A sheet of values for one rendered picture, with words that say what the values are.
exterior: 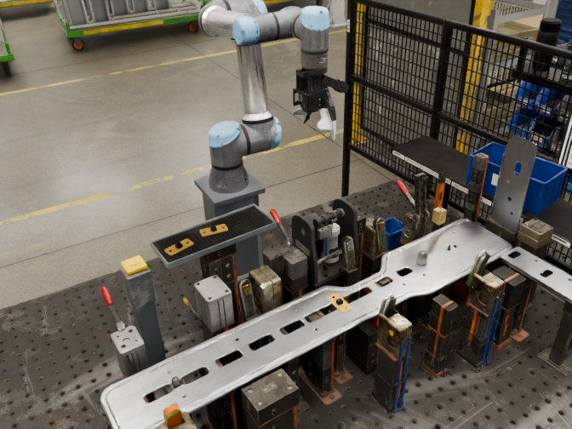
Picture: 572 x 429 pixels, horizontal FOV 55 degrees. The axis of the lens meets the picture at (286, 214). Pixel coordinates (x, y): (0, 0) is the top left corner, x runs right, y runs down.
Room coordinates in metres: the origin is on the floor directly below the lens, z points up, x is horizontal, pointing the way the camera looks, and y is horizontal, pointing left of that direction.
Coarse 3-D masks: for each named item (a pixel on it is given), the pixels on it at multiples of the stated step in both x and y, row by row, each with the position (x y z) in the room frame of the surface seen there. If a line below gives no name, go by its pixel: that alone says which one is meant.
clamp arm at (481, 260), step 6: (486, 252) 1.32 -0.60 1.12; (480, 258) 1.31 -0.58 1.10; (486, 258) 1.31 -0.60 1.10; (474, 264) 1.32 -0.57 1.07; (480, 264) 1.30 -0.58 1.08; (474, 270) 1.32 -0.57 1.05; (480, 270) 1.32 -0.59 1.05; (468, 276) 1.33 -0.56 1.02; (480, 276) 1.33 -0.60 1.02; (468, 282) 1.33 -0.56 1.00
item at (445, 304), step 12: (432, 300) 1.26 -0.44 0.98; (444, 300) 1.25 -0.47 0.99; (432, 312) 1.25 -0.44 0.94; (444, 312) 1.22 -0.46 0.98; (456, 312) 1.23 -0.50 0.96; (432, 324) 1.25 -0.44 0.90; (444, 324) 1.21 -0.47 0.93; (432, 336) 1.25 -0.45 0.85; (444, 336) 1.21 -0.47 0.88; (432, 348) 1.24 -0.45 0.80; (444, 348) 1.23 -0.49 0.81; (432, 360) 1.23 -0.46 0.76; (444, 360) 1.21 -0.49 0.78; (432, 372) 1.22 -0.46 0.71; (444, 372) 1.22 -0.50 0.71
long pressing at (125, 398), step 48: (432, 240) 1.55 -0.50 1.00; (480, 240) 1.54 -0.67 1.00; (336, 288) 1.31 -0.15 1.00; (384, 288) 1.31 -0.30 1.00; (432, 288) 1.30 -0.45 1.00; (240, 336) 1.12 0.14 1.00; (288, 336) 1.12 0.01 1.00; (336, 336) 1.12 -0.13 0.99; (144, 384) 0.96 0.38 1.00; (192, 384) 0.96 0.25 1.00; (240, 384) 0.96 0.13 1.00
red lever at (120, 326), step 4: (104, 288) 1.19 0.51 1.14; (104, 292) 1.18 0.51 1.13; (108, 292) 1.18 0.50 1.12; (104, 296) 1.17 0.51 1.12; (108, 296) 1.17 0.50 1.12; (108, 300) 1.16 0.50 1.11; (112, 300) 1.17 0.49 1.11; (108, 304) 1.15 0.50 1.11; (112, 304) 1.16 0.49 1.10; (112, 308) 1.15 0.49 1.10; (112, 312) 1.14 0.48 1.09; (116, 312) 1.14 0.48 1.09; (116, 316) 1.13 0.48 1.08; (116, 320) 1.12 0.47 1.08; (116, 324) 1.11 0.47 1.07; (120, 324) 1.11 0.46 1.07; (120, 328) 1.10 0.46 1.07; (124, 328) 1.10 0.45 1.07
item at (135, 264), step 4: (136, 256) 1.30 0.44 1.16; (140, 256) 1.30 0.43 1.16; (124, 260) 1.28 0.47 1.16; (128, 260) 1.28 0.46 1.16; (132, 260) 1.28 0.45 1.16; (136, 260) 1.28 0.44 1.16; (140, 260) 1.28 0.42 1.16; (124, 264) 1.26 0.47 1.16; (128, 264) 1.26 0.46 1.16; (132, 264) 1.26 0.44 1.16; (136, 264) 1.26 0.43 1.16; (140, 264) 1.26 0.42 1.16; (144, 264) 1.26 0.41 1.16; (124, 268) 1.24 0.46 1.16; (128, 268) 1.24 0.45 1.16; (132, 268) 1.24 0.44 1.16; (136, 268) 1.24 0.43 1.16; (140, 268) 1.25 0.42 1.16; (144, 268) 1.25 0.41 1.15; (128, 272) 1.23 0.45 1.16; (132, 272) 1.23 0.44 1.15
